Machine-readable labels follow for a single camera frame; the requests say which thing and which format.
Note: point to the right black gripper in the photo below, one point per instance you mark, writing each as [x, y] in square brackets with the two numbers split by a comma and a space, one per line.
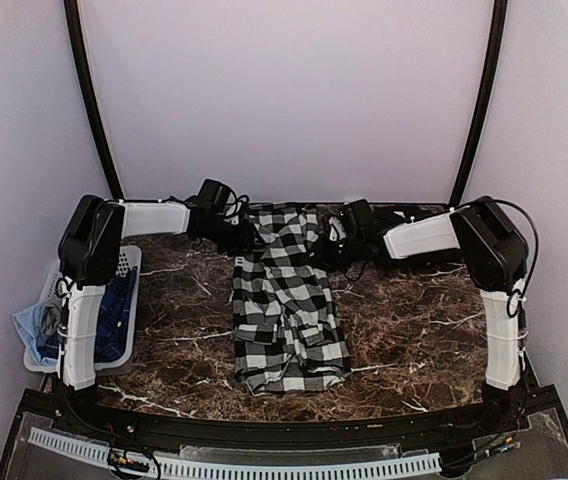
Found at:
[321, 257]

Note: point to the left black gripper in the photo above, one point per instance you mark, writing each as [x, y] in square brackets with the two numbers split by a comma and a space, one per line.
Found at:
[245, 241]

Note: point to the black white plaid shirt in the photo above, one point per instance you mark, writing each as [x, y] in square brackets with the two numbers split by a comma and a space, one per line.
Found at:
[287, 337]

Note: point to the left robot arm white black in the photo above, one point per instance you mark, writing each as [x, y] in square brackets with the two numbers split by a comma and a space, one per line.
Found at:
[89, 252]

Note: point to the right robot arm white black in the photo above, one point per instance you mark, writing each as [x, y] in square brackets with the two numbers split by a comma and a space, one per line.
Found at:
[497, 257]

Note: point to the folded black shirt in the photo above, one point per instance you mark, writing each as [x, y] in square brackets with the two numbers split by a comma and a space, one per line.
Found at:
[412, 236]

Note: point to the blue plaid shirt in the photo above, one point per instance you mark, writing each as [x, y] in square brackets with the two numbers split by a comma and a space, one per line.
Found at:
[112, 325]

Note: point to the grey plastic laundry basket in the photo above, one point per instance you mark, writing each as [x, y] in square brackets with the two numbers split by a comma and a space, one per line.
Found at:
[77, 333]

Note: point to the grey shirt in basket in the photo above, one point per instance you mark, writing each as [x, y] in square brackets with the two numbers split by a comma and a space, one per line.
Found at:
[51, 318]

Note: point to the light blue shirt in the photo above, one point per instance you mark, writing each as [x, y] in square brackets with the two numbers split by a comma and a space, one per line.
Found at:
[28, 324]

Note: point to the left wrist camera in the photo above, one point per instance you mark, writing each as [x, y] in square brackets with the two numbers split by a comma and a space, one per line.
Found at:
[237, 209]

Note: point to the right black frame post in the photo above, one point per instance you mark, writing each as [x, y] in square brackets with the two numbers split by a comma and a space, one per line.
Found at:
[485, 88]

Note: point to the black frame post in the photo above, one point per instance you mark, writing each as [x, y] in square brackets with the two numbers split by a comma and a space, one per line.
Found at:
[90, 101]
[485, 88]

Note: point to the grey slotted cable duct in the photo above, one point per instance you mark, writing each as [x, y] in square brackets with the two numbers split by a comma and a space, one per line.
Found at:
[192, 462]

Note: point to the black front rail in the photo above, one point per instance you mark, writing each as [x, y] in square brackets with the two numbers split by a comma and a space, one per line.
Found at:
[158, 432]

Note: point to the left black frame post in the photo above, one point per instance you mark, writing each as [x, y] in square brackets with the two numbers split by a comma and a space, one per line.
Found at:
[90, 101]

